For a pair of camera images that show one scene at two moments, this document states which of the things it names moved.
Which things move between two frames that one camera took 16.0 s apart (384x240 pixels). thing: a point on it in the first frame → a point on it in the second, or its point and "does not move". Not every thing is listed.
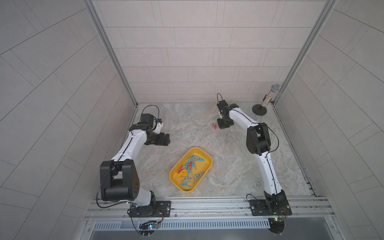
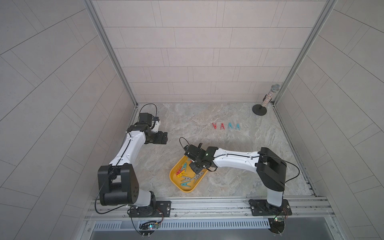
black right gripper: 223,126 → 193,167
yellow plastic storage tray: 191,169 does not move
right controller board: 276,226 does not move
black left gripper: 160,141 does not move
